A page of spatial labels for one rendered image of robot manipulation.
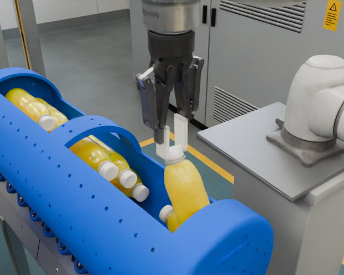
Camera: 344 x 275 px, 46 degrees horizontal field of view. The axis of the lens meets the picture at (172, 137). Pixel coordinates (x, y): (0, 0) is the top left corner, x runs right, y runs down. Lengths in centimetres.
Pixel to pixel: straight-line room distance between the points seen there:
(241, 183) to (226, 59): 157
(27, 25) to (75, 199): 121
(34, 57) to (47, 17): 395
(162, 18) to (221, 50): 221
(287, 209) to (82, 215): 66
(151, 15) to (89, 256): 43
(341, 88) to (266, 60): 145
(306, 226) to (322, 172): 16
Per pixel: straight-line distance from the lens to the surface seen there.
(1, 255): 243
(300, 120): 117
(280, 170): 115
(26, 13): 187
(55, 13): 589
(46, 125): 109
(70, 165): 83
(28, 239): 119
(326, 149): 123
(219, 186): 270
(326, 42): 225
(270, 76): 254
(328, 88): 112
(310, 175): 116
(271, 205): 127
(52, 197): 85
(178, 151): 74
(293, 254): 131
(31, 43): 190
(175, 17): 60
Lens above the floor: 168
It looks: 32 degrees down
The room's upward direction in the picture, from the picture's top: straight up
